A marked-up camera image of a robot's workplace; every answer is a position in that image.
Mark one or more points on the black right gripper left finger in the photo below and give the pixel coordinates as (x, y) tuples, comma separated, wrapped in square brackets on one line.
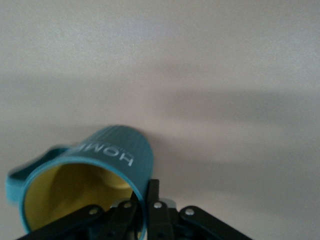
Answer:
[(122, 220)]

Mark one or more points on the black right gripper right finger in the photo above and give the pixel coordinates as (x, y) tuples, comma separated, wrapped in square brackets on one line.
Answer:
[(160, 220)]

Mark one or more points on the teal mug yellow inside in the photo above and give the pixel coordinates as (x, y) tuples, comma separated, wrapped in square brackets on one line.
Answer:
[(112, 150)]

